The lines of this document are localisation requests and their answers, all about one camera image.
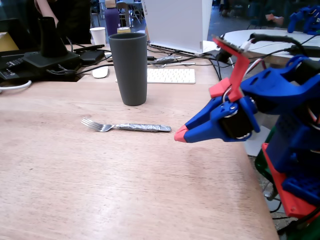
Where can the pale background chair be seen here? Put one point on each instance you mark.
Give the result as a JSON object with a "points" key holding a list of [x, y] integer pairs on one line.
{"points": [[123, 12]]}

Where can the white laptop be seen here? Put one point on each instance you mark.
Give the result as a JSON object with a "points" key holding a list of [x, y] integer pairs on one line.
{"points": [[175, 22]]}

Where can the black monitor stand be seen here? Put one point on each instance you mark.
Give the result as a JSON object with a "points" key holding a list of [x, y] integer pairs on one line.
{"points": [[50, 37]]}

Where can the black power adapter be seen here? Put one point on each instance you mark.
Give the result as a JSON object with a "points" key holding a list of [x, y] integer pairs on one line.
{"points": [[305, 51]]}

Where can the blue background robot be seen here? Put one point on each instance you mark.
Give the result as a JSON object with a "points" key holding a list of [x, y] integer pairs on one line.
{"points": [[300, 20]]}

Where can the person black-clothed torso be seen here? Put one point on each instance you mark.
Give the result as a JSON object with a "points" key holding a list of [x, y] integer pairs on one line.
{"points": [[75, 20]]}

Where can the tall gray glass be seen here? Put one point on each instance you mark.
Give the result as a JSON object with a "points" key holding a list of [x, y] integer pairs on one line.
{"points": [[127, 70]]}

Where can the foil-wrapped cutlery piece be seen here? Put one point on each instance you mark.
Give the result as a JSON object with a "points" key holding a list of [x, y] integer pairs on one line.
{"points": [[166, 59]]}

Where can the background seated person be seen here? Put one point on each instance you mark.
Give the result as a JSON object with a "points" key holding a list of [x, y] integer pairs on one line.
{"points": [[275, 21]]}

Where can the black flat box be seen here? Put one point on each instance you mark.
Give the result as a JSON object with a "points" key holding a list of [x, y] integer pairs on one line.
{"points": [[92, 56]]}

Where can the yellow drink can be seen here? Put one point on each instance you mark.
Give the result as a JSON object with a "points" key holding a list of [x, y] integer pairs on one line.
{"points": [[123, 30]]}

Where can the red wrist camera mount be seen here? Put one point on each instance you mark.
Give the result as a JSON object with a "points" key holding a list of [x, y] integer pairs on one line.
{"points": [[238, 72]]}

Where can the white paper cup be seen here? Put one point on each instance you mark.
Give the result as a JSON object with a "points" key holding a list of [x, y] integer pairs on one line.
{"points": [[98, 36]]}

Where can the white keyboard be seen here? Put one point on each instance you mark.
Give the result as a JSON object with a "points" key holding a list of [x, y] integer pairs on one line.
{"points": [[172, 75]]}

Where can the blue gripper black motor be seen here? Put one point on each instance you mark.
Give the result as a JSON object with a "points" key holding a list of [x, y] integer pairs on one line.
{"points": [[208, 125]]}

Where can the purple bottle wooden cap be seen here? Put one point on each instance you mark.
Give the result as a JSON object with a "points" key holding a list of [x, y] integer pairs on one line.
{"points": [[112, 21]]}

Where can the black slim remote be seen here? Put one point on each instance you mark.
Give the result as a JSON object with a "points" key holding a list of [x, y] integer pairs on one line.
{"points": [[87, 48]]}

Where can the yellow box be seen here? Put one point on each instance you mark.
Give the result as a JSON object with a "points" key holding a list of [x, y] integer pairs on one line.
{"points": [[7, 43]]}

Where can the white round table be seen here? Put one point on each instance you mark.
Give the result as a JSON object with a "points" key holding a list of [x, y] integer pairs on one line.
{"points": [[275, 45]]}

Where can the black desk phone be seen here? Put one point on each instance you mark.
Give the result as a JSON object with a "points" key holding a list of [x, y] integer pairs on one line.
{"points": [[15, 71]]}

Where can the person bare forearm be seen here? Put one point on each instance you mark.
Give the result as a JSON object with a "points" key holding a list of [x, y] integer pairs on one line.
{"points": [[46, 10]]}

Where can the white computer mouse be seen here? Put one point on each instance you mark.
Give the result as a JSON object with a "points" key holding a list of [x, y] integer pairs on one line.
{"points": [[100, 73]]}

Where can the red robot base plate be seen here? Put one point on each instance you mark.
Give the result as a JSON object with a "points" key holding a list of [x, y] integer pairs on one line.
{"points": [[295, 207]]}

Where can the bare silver cutlery piece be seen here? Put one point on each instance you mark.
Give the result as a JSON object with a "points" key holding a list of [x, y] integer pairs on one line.
{"points": [[175, 64]]}

